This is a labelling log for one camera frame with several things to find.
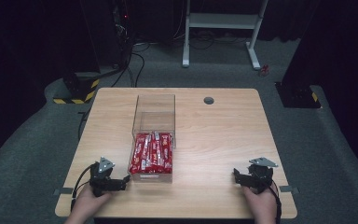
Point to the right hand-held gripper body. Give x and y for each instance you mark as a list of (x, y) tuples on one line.
[(261, 175)]

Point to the pile of red snack packets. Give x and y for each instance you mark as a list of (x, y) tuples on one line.
[(152, 154)]

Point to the dark equipment rack red light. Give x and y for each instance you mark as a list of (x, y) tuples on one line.
[(122, 28)]

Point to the black stand base yellow mark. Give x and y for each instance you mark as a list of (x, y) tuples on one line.
[(298, 95)]

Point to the white metal desk frame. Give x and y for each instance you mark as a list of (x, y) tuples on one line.
[(220, 21)]

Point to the person's left hand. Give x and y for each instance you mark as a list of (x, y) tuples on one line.
[(87, 203)]

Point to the person's right hand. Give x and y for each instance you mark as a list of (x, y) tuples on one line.
[(261, 205)]

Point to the small red floor object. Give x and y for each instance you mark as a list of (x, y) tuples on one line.
[(263, 70)]

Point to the grey tape strip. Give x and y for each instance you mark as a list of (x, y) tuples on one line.
[(62, 191), (289, 189)]

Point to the empty clear acrylic box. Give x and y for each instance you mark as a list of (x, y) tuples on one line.
[(155, 118)]

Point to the black stand base yellow striped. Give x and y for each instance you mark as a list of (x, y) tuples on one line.
[(77, 90)]

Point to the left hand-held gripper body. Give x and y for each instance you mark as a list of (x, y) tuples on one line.
[(101, 180)]

